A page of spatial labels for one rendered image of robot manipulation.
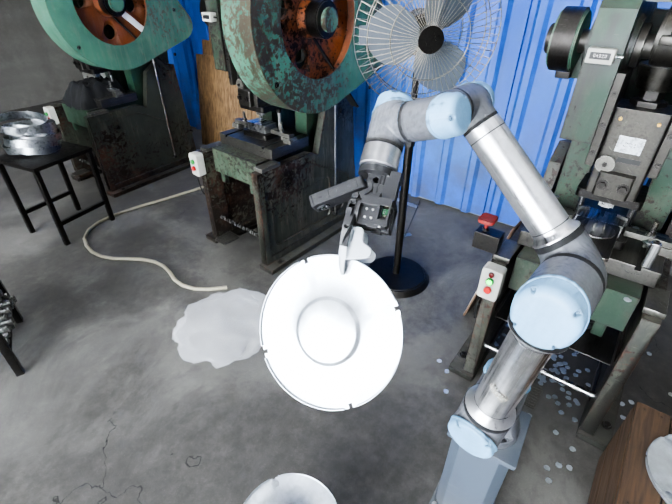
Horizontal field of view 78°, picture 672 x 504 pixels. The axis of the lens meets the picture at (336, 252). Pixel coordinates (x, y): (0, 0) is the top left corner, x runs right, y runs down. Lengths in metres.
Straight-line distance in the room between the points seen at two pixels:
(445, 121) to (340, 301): 0.37
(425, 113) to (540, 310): 0.39
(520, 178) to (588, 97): 0.71
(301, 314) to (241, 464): 1.04
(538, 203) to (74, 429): 1.85
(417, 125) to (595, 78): 0.85
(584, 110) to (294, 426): 1.52
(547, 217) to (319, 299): 0.46
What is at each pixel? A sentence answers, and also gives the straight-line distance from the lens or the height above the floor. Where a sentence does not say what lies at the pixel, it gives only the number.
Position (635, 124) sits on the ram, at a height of 1.13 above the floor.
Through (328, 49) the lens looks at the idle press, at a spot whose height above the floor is 1.18.
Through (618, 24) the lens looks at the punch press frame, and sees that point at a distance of 1.52.
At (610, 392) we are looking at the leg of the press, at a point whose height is 0.28.
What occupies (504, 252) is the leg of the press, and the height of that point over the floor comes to 0.64.
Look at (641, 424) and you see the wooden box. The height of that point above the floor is 0.35.
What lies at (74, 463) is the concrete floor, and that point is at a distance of 1.99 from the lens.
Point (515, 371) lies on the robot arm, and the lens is 0.92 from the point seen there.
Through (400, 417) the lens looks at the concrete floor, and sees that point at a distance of 1.85.
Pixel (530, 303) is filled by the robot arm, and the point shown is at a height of 1.05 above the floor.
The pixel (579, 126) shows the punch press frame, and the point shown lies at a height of 1.11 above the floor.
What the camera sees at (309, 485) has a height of 0.26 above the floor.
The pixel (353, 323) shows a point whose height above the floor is 0.98.
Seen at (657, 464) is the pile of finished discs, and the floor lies 0.36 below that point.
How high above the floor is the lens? 1.52
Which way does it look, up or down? 34 degrees down
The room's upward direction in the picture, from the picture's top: straight up
